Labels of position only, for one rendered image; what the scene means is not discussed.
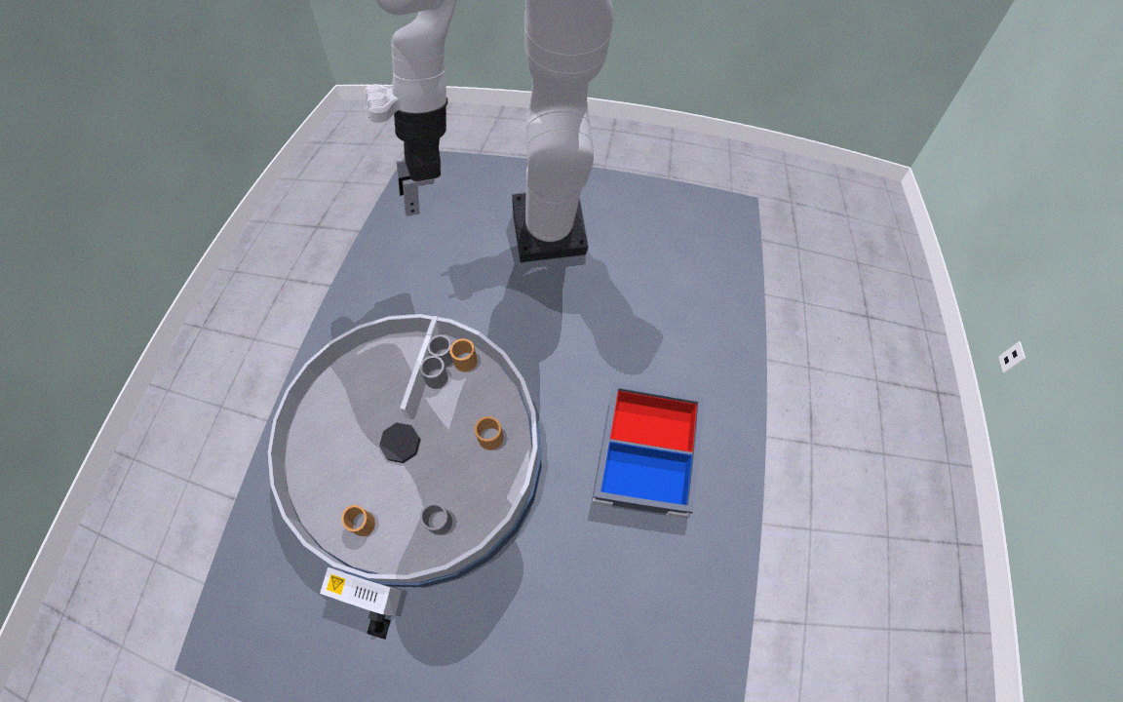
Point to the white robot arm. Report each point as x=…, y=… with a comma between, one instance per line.
x=566, y=43

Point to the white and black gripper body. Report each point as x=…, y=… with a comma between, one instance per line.
x=419, y=108

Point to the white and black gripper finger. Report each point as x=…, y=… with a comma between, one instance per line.
x=411, y=195
x=402, y=173

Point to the bronze bushing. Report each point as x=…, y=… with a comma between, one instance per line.
x=350, y=514
x=485, y=423
x=459, y=347

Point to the grey metal ring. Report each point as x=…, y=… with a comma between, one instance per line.
x=434, y=363
x=430, y=509
x=437, y=343

